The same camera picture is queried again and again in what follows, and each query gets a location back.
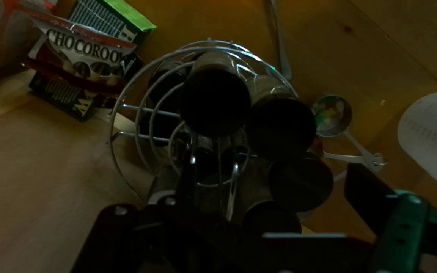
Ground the Chocorooms snack box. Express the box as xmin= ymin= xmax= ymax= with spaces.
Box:
xmin=23 ymin=12 xmax=141 ymax=97

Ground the translucent plastic measuring jug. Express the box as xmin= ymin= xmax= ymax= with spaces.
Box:
xmin=396 ymin=90 xmax=437 ymax=209

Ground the green printed snack box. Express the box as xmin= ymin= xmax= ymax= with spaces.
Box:
xmin=27 ymin=0 xmax=158 ymax=123

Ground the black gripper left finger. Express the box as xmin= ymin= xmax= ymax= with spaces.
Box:
xmin=71 ymin=199 xmax=200 ymax=273

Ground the white plastic bag red print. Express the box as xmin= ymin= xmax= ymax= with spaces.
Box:
xmin=0 ymin=0 xmax=58 ymax=77

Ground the chrome wire spice rack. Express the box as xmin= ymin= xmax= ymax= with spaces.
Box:
xmin=109 ymin=38 xmax=301 ymax=203

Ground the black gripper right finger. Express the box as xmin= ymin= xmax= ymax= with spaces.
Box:
xmin=345 ymin=164 xmax=437 ymax=273

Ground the small metal measuring cup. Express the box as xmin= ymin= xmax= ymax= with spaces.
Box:
xmin=311 ymin=94 xmax=389 ymax=172

